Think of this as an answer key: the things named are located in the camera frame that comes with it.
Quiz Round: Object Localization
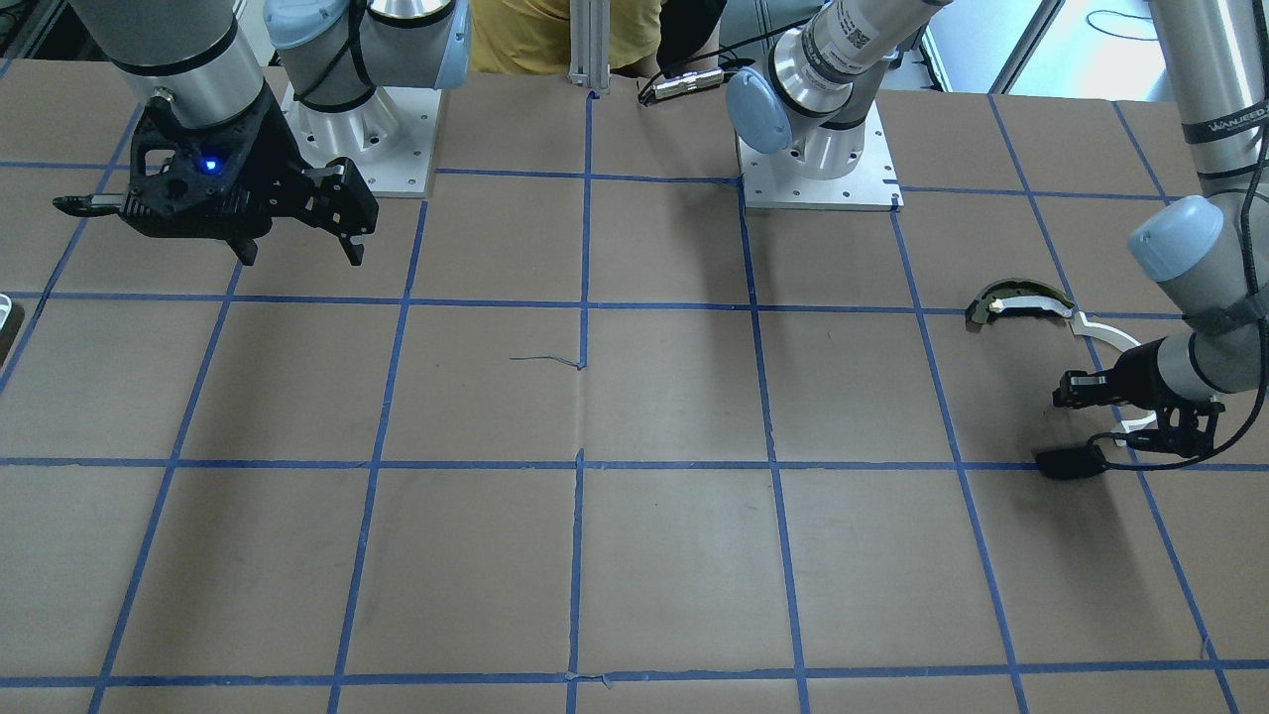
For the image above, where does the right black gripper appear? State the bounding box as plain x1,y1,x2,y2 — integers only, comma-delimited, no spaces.
119,85,378,268

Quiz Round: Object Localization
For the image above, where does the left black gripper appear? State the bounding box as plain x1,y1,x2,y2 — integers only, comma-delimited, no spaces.
1051,337,1225,460

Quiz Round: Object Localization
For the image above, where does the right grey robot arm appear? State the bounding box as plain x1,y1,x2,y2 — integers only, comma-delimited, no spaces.
55,1,472,266

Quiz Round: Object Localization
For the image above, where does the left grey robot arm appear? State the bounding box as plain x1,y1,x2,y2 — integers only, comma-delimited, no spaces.
726,1,1266,469

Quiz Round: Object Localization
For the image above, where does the small black plastic part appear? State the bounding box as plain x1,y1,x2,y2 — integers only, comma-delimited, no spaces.
1034,444,1109,482

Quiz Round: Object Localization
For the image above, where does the olive green brake shoe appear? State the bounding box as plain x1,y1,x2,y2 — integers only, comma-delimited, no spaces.
964,279,1076,334

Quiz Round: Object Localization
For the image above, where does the person in yellow shirt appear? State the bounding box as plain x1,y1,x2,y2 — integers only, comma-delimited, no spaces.
468,0,730,80

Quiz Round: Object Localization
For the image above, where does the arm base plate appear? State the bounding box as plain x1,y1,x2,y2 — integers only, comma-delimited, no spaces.
736,103,905,211
280,86,447,199

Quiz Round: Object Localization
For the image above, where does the aluminium frame post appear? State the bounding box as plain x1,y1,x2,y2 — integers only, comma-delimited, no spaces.
566,0,610,95

